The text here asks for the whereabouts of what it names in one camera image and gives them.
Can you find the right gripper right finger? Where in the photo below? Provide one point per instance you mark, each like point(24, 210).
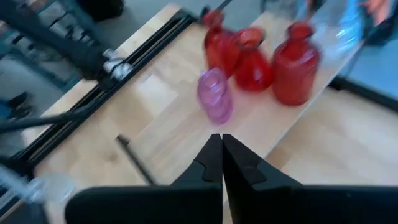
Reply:
point(280, 205)

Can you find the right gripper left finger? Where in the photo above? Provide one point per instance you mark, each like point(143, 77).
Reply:
point(174, 205)

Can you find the pink ribbed glass jar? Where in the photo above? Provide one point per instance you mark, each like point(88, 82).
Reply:
point(214, 99)

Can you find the clear cut-glass square vase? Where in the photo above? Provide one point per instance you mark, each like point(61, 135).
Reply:
point(46, 186)

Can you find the red glass bottle vase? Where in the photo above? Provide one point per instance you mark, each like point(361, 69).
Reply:
point(295, 74)

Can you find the red round glass vase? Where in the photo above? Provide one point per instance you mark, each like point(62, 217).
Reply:
point(253, 71)

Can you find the red square glass vase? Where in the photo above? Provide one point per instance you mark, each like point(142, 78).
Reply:
point(217, 49)

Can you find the clear bulbous glass vase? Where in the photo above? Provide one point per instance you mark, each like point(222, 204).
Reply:
point(339, 34)

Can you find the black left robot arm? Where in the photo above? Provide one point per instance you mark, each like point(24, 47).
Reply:
point(56, 40)

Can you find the wooden shelf black frame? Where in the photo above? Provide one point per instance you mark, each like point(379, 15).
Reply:
point(255, 109)

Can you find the black aluminium table frame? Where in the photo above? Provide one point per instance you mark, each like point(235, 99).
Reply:
point(363, 93)

